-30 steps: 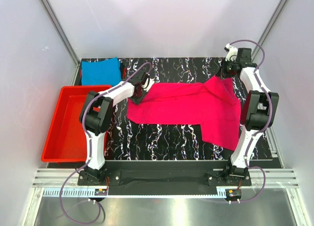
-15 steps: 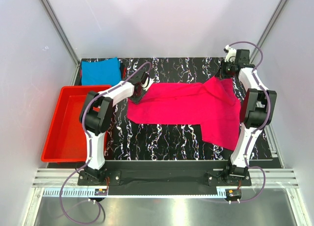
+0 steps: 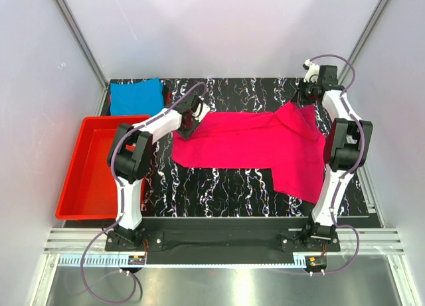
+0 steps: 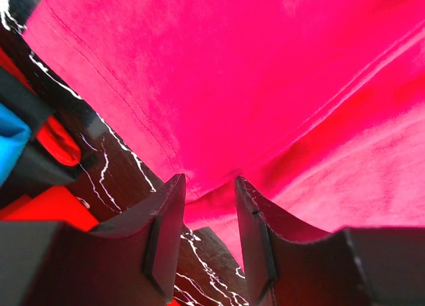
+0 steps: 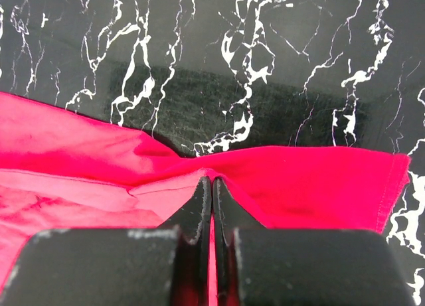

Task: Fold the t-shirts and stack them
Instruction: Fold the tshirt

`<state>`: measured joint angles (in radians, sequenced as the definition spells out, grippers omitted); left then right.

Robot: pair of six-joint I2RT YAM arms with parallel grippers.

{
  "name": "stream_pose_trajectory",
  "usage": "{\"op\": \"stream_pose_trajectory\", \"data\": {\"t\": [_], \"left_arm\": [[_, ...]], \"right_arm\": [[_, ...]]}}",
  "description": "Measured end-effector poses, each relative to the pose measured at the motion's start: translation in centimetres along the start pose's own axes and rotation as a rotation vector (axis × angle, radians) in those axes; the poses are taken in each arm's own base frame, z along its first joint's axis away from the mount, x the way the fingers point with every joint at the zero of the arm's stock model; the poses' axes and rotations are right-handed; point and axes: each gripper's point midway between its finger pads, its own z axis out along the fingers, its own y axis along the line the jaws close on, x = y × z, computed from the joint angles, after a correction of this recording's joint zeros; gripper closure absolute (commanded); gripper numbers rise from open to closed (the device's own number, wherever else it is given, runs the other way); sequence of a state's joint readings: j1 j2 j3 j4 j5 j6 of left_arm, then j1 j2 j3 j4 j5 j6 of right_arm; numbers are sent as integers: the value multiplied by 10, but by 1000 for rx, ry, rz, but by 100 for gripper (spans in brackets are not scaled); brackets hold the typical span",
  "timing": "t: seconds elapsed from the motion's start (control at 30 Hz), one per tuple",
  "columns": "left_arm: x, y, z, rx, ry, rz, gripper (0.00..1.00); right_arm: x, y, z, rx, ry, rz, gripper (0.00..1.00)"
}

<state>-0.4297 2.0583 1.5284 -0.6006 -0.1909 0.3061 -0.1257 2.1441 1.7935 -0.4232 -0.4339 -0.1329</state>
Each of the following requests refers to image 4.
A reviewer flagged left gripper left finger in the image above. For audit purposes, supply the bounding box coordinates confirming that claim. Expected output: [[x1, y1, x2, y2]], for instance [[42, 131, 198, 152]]
[[1, 174, 186, 305]]

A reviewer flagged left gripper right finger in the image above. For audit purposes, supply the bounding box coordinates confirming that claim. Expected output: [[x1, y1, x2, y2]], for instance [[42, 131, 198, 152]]
[[234, 177, 424, 305]]

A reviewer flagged pink t shirt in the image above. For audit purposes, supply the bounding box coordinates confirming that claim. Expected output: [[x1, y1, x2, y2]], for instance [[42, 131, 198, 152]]
[[24, 0, 424, 262]]

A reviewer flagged red plastic bin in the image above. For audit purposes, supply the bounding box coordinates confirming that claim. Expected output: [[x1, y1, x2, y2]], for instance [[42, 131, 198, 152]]
[[1, 186, 99, 232]]

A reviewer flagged blue folded t shirt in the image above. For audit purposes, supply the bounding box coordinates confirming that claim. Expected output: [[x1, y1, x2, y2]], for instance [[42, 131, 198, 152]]
[[0, 104, 31, 185]]

